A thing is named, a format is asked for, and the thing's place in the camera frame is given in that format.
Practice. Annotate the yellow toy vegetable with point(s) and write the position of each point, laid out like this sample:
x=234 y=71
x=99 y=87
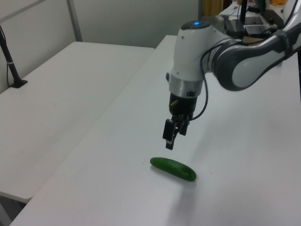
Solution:
x=277 y=2

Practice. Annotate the black upright pole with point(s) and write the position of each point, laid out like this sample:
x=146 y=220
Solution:
x=243 y=11

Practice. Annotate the grey partition frame post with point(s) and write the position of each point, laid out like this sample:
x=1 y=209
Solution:
x=75 y=21

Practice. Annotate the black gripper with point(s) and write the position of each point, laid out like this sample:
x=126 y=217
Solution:
x=183 y=106

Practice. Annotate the white grey Franka robot arm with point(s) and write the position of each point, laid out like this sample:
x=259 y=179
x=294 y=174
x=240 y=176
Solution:
x=188 y=58

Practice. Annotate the white rectangular tray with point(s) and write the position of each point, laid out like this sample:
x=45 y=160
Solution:
x=257 y=28

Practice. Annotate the black slanted camera stand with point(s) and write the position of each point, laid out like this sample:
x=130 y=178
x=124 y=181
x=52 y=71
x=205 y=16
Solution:
x=11 y=66

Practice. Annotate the white side table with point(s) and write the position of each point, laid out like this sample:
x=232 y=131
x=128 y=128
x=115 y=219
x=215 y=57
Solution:
x=58 y=106

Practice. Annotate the green cucumber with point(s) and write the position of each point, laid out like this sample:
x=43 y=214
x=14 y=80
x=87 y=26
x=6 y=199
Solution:
x=174 y=168

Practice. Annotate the black flat device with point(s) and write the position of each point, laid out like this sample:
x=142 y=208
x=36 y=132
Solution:
x=234 y=27

